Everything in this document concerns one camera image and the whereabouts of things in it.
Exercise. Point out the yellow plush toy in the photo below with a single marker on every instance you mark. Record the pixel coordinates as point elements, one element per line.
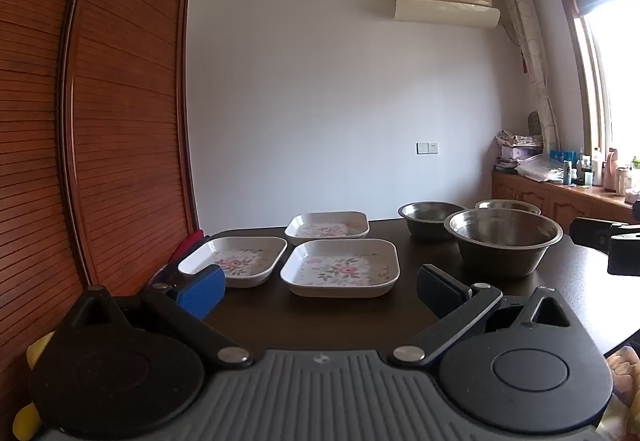
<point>37,351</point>

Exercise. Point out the row of toiletry bottles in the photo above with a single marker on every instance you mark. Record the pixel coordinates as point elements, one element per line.
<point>595,171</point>

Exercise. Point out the small stainless steel bowl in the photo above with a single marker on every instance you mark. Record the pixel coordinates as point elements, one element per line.
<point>427,221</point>

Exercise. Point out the brown louvered wooden wardrobe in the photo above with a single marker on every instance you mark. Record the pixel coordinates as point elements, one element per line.
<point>115,121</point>

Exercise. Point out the red object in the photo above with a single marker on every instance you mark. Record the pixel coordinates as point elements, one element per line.
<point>187,246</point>

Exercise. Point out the white plastic bags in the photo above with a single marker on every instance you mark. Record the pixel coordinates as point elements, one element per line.
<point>540,168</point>

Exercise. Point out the white wall switch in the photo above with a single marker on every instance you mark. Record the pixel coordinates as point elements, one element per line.
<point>427,148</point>

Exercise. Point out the low wooden cabinet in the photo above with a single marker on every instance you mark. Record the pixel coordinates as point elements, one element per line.
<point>540,201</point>

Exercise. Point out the medium stainless steel bowl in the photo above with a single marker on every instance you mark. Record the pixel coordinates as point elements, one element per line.
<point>507,206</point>

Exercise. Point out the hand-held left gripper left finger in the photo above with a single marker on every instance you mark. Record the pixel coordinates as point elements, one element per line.
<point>202,292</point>

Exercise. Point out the patterned beige curtain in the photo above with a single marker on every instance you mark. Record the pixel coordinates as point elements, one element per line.
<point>532,46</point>

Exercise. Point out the large stainless steel bowl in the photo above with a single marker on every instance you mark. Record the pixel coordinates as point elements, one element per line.
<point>502,243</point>

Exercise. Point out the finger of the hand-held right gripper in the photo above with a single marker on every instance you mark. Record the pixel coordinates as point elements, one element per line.
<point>592,233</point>
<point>625,256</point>

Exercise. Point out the wooden framed window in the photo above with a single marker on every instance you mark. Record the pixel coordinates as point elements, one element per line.
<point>617,71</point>

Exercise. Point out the pile of folded fabrics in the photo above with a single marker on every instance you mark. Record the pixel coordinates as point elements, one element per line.
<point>517,146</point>

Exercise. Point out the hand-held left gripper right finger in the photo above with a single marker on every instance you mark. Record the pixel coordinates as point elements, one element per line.
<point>439,290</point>

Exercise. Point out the grey oval fan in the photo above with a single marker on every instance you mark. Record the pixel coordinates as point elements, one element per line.
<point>534,122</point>

